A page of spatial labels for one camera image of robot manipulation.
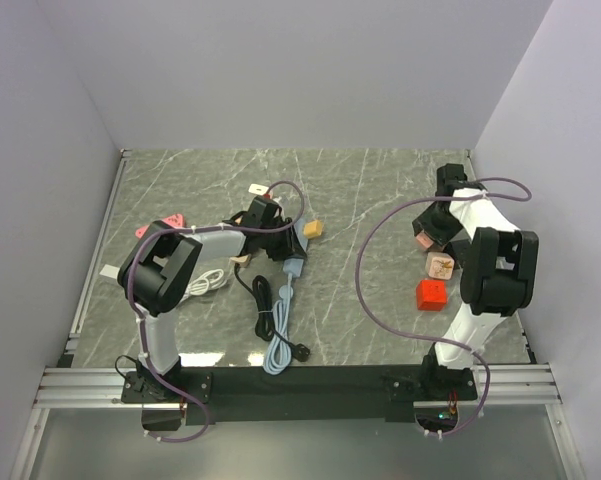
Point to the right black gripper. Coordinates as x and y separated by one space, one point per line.
439 237

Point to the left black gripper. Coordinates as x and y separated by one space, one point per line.
291 247

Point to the pink plug adapter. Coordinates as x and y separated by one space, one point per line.
426 242

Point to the light blue power strip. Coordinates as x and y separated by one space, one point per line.
293 265

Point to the black cube socket adapter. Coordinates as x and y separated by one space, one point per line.
458 251

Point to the yellow plug adapter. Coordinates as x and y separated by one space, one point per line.
313 229

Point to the patterned pink cube socket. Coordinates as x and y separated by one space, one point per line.
439 266

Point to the beige wooden power strip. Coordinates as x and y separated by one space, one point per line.
241 261

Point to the red cube socket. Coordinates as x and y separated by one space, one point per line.
431 295

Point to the pink triangular socket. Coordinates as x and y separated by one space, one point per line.
176 220

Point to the beige cube socket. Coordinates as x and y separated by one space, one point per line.
257 189

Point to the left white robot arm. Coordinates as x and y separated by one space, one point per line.
156 273

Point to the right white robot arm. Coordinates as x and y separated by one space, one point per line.
499 267

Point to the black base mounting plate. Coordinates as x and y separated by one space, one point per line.
239 394

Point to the left aluminium side rail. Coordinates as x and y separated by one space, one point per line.
85 294

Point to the aluminium front rail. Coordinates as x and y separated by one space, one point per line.
101 388

